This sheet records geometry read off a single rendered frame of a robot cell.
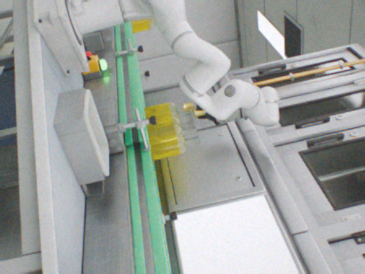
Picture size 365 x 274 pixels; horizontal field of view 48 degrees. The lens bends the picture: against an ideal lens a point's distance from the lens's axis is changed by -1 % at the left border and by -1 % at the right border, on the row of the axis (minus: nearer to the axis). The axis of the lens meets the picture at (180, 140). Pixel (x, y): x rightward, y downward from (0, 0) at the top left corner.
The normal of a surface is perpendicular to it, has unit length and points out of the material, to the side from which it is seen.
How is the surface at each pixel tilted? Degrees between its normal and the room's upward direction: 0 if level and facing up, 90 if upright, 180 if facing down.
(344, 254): 90
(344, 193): 90
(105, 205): 90
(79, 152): 90
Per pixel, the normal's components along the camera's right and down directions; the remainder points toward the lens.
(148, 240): -0.17, -0.79
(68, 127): 0.15, 0.57
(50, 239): -0.07, -0.43
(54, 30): 0.21, 0.88
